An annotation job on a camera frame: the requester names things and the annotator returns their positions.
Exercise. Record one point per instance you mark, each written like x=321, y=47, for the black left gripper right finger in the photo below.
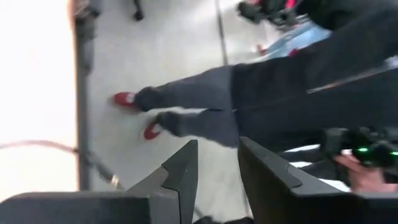
x=295, y=205

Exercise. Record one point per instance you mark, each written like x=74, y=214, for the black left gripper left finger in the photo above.
x=124, y=208

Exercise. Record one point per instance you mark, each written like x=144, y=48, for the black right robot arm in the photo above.
x=376, y=151

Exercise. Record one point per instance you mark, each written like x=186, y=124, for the person's hand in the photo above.
x=363, y=179

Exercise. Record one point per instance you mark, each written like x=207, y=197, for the person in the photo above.
x=280, y=93

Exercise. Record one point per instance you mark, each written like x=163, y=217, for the thin metal pole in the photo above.
x=221, y=34

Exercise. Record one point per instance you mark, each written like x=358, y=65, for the grey metal post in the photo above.
x=82, y=93

